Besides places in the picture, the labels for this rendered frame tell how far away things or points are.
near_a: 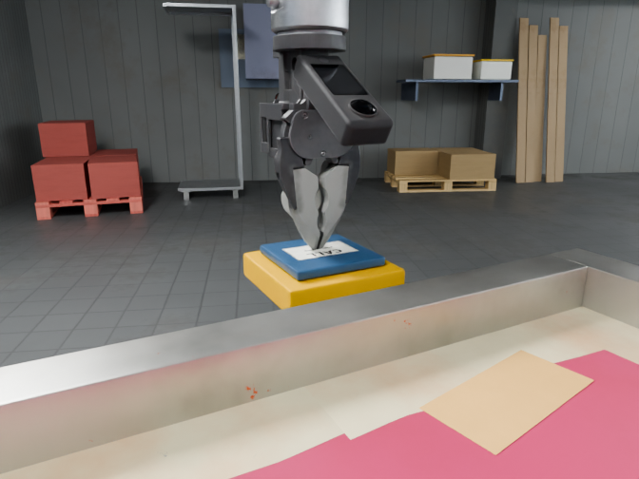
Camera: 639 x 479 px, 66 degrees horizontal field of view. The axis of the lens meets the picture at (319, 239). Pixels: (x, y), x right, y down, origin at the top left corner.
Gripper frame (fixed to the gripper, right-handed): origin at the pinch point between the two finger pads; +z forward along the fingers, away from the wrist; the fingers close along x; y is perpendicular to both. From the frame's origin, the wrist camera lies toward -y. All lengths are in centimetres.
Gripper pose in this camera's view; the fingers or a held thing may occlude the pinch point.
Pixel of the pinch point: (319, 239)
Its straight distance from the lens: 52.1
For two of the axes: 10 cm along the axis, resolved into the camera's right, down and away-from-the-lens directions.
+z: 0.0, 9.6, 2.8
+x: -8.9, 1.3, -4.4
